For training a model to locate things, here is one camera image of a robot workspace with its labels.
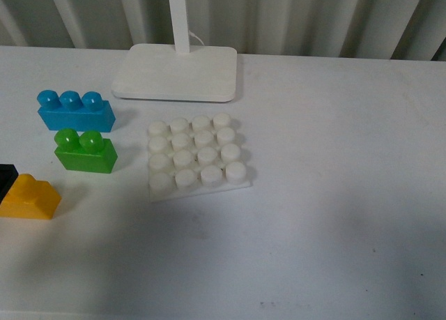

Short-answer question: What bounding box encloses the white studded base plate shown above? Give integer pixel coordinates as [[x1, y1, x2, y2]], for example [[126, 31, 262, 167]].
[[148, 113, 252, 202]]

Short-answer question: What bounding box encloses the green two-stud block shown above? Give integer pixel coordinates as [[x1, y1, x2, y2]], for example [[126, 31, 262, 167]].
[[54, 128, 118, 174]]

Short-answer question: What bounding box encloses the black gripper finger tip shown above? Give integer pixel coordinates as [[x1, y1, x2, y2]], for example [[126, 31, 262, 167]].
[[0, 164, 19, 201]]

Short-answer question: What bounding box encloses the yellow two-stud block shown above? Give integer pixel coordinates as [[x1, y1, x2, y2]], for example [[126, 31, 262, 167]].
[[1, 174, 61, 220]]

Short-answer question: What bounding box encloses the white pleated curtain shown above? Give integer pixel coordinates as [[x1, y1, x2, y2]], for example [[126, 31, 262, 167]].
[[1, 0, 445, 61]]

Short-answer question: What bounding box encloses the blue three-stud block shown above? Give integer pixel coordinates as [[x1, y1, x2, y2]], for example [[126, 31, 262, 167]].
[[37, 90, 116, 132]]

